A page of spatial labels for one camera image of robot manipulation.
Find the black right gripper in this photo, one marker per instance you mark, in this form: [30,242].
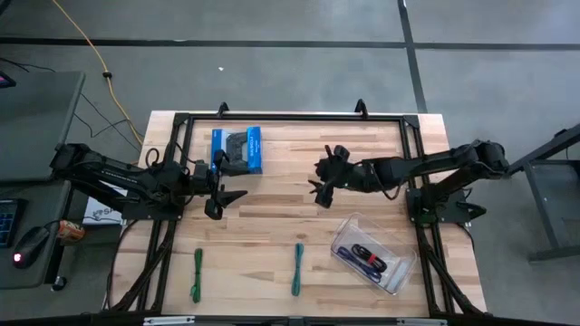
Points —
[346,176]

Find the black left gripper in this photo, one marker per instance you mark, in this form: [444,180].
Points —
[213,181]

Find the clear plastic container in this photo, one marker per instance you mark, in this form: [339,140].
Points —
[399,271]

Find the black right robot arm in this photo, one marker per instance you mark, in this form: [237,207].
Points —
[408,167]

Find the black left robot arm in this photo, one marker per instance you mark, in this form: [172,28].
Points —
[113,174]

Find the blue game controller box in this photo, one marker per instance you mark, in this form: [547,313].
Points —
[254,149]

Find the white printed sheet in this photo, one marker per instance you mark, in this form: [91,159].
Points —
[97,213]

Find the orange can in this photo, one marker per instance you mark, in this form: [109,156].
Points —
[70,230]

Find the grey desk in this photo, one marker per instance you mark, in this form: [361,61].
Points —
[36,127]

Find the black computer mouse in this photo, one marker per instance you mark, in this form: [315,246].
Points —
[29,246]

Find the black metal stand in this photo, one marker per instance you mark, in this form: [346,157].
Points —
[546,208]

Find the black keyboard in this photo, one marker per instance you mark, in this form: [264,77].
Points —
[6,222]

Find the dark device with pink screen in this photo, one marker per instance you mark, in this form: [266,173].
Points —
[4,80]

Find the black aluminium table frame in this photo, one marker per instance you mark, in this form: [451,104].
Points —
[294,117]

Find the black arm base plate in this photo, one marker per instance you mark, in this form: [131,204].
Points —
[471,212]
[136,212]

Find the silver metal bracket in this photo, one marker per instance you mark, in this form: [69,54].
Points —
[167,321]
[421,322]

